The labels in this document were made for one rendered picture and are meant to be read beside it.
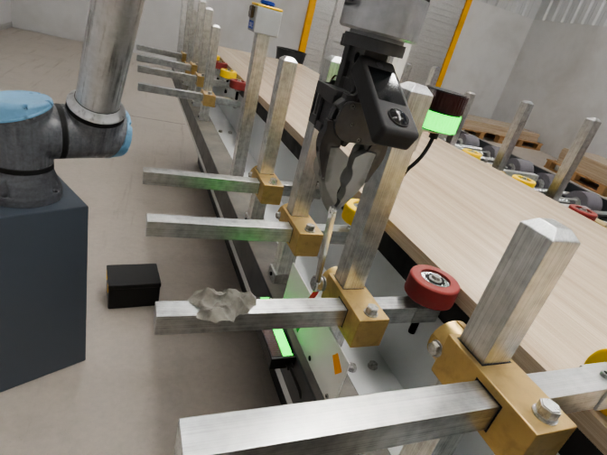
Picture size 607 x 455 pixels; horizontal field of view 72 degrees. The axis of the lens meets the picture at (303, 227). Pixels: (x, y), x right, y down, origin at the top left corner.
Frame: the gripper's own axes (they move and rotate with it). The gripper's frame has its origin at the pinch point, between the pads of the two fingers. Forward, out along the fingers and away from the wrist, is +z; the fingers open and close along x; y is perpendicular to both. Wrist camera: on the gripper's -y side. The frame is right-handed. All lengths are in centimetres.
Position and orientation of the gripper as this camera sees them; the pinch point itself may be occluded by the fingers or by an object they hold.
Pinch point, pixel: (335, 205)
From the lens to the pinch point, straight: 54.7
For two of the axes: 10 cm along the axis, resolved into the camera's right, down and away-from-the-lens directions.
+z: -2.4, 8.7, 4.3
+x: -9.1, -0.5, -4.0
